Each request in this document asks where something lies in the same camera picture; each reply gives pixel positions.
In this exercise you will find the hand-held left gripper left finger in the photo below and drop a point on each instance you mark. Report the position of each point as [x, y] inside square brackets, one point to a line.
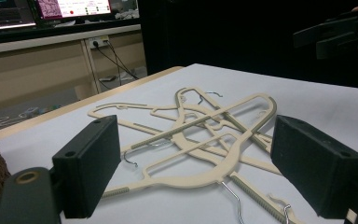
[87, 168]

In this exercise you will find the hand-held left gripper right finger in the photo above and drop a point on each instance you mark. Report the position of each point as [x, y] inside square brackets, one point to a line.
[317, 168]

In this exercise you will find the cream plastic clothes hanger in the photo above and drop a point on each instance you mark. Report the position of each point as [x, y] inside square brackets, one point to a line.
[160, 109]
[254, 197]
[199, 182]
[183, 146]

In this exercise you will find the white table sheet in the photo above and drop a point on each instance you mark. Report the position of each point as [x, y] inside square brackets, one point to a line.
[317, 99]

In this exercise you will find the black curtain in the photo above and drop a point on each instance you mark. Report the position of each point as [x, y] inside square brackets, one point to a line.
[245, 34]

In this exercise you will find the wooden shelf unit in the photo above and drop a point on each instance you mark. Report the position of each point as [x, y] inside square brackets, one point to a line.
[37, 65]

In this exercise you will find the white power socket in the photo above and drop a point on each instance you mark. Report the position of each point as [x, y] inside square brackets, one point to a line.
[99, 42]

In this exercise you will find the computer monitor with bright screen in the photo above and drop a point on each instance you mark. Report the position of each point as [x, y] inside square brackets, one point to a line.
[80, 7]

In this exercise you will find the computer monitor with dark screen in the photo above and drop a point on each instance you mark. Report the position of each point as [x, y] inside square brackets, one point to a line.
[3, 14]

